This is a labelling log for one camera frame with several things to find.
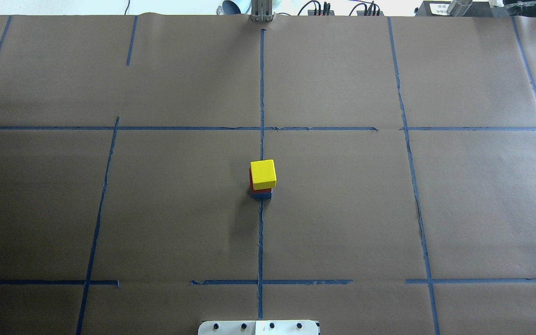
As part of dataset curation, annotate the yellow wooden block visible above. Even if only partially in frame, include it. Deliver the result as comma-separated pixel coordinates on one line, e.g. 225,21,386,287
250,159,277,189

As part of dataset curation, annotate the red wooden block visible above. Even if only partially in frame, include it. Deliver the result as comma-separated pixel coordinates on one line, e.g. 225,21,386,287
248,169,273,194

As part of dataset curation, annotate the blue wooden block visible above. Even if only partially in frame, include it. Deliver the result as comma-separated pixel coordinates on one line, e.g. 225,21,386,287
250,188,273,200

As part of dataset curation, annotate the left black power strip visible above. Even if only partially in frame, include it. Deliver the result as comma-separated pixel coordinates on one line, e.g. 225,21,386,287
303,0,335,16

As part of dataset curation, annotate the black power strip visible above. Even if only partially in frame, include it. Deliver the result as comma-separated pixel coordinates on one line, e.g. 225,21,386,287
360,1,383,16
303,0,335,16

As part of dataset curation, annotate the light blue plastic cup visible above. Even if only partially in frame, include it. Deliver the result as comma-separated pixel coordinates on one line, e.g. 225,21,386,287
221,0,251,15

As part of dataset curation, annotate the right black power strip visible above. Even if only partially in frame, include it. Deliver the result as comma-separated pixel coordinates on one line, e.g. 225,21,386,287
360,1,383,16

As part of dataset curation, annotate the black box with label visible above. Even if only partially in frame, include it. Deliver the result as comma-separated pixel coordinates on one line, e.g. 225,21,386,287
415,0,510,18

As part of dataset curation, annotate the silver metal cylinder weight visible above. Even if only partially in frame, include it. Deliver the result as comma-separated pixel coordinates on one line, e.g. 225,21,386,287
446,0,473,17

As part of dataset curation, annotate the aluminium frame post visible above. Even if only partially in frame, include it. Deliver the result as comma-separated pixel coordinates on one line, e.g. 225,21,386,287
250,0,274,23

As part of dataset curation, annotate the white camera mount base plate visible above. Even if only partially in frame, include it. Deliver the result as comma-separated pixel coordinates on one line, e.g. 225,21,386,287
197,320,321,335

